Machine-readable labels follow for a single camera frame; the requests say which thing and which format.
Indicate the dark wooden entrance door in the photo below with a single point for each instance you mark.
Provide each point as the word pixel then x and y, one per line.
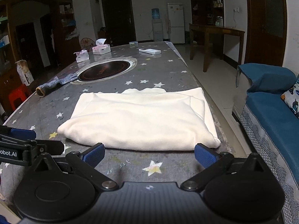
pixel 119 21

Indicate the blue water bottle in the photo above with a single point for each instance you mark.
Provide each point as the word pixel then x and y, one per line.
pixel 155 14

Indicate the wooden door with glass pane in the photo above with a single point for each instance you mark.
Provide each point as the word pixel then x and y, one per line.
pixel 266 23

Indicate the white wall socket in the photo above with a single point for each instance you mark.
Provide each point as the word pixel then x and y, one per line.
pixel 236 10

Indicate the cream fleece garment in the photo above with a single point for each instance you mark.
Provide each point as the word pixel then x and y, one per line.
pixel 140 119

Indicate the small clear plastic container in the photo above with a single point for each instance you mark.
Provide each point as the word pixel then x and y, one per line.
pixel 133 43

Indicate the wooden shelf cabinet with boxes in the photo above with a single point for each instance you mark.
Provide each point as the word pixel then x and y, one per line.
pixel 205 2

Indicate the white power strip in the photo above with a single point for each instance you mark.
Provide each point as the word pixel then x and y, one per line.
pixel 149 50

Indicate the glass jar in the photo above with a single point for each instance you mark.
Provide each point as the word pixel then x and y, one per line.
pixel 219 21

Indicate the blue knit work glove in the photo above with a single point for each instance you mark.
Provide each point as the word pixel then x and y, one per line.
pixel 56 82

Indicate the white brown paper sack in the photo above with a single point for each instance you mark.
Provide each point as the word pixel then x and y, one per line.
pixel 24 73

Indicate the blue sofa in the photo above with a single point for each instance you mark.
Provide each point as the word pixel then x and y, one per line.
pixel 268 112

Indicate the patterned sofa pillow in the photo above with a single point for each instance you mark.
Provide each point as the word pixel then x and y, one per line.
pixel 293 98

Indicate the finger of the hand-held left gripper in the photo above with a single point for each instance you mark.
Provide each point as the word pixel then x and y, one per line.
pixel 23 134
pixel 52 147

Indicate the red plastic stool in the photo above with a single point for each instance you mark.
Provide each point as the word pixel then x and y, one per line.
pixel 19 96

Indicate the round black induction cooktop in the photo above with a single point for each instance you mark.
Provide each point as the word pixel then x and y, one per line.
pixel 105 71

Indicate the polka dot play tent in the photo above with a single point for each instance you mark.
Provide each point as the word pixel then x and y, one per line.
pixel 87 43

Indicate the white refrigerator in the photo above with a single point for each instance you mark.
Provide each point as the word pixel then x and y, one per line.
pixel 175 23

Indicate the dark wooden side table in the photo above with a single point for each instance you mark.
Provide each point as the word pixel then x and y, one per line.
pixel 217 30

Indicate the white water dispenser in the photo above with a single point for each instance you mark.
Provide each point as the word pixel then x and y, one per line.
pixel 157 30

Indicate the pink white tissue box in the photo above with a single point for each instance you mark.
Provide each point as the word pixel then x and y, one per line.
pixel 101 49
pixel 82 56

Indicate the white plastic bag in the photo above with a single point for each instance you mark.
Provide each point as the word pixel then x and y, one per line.
pixel 71 35

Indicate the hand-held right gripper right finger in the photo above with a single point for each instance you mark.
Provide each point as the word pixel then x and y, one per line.
pixel 205 156

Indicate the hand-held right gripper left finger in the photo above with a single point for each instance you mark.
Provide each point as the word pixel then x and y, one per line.
pixel 94 155

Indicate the wooden shelf cabinet with bags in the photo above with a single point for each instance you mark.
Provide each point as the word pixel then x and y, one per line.
pixel 70 51

